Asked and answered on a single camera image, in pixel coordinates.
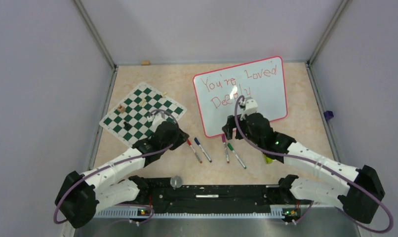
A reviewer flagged black microphone silver head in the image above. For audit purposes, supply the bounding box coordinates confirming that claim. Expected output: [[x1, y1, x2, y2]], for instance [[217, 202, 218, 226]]
[[170, 176, 183, 189]]

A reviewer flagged purple clip on frame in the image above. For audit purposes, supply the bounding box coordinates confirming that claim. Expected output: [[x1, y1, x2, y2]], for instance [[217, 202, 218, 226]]
[[323, 111, 334, 121]]

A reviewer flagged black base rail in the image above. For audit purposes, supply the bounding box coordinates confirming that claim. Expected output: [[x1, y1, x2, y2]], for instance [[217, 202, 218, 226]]
[[127, 185, 300, 214]]

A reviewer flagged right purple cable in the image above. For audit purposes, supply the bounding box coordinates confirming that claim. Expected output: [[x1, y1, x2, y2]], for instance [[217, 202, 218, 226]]
[[234, 95, 394, 235]]

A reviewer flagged black chess piece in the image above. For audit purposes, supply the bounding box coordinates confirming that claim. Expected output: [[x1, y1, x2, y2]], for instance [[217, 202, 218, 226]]
[[123, 121, 132, 131]]

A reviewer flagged blue-capped marker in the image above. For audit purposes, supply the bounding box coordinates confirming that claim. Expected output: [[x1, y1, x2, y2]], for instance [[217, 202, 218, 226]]
[[194, 137, 212, 163]]

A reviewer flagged purple cable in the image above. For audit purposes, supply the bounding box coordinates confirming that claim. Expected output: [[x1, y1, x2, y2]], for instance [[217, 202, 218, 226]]
[[53, 109, 178, 226], [234, 95, 394, 235]]

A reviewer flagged pink-framed whiteboard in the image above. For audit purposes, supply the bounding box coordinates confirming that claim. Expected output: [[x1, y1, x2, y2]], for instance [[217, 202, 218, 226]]
[[193, 56, 288, 137]]

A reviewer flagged green-capped marker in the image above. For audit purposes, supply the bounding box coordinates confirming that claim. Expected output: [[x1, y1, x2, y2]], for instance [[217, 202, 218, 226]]
[[227, 143, 247, 169]]

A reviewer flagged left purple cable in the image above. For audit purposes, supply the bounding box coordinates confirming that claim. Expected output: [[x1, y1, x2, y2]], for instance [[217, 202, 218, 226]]
[[53, 109, 178, 226]]

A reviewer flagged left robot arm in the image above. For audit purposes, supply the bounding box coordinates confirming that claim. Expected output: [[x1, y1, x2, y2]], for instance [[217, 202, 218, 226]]
[[53, 121, 189, 229]]

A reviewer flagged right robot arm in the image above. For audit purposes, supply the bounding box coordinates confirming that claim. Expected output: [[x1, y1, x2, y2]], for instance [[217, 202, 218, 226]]
[[222, 113, 385, 224]]

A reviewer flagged purple-capped marker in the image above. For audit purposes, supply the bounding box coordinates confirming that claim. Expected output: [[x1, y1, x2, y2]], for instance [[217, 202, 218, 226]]
[[221, 134, 230, 164]]

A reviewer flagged green white toy block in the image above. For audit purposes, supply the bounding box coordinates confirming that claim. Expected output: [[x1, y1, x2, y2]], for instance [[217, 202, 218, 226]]
[[263, 154, 273, 164]]

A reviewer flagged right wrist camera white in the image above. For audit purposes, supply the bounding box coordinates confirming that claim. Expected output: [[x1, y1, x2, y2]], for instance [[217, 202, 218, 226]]
[[239, 97, 258, 120]]

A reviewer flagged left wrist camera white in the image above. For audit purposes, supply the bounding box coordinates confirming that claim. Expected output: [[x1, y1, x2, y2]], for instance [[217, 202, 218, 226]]
[[147, 114, 166, 131]]

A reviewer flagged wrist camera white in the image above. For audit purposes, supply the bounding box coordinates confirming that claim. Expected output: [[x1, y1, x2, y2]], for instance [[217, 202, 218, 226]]
[[239, 97, 258, 120], [147, 114, 166, 131]]

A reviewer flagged green white chessboard mat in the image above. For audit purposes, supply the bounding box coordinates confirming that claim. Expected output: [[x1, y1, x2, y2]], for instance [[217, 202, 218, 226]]
[[99, 82, 187, 147]]

